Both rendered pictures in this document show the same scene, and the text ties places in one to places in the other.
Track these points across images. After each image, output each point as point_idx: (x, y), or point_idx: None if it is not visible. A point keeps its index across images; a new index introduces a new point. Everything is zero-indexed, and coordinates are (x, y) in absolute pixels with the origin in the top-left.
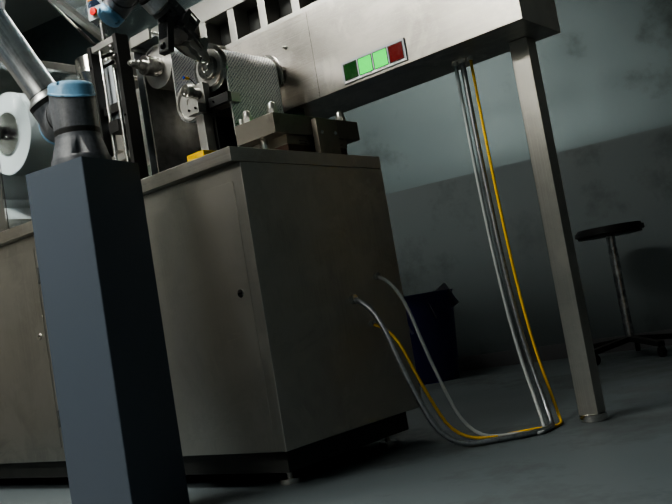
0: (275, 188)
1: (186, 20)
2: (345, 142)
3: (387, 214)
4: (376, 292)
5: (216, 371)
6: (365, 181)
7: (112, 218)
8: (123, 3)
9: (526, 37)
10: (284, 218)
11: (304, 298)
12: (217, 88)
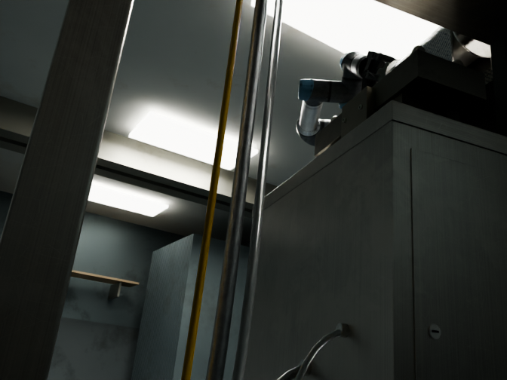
0: (269, 230)
1: (368, 65)
2: (399, 99)
3: (388, 203)
4: (342, 361)
5: None
6: (360, 163)
7: None
8: (321, 101)
9: None
10: (269, 262)
11: (265, 357)
12: None
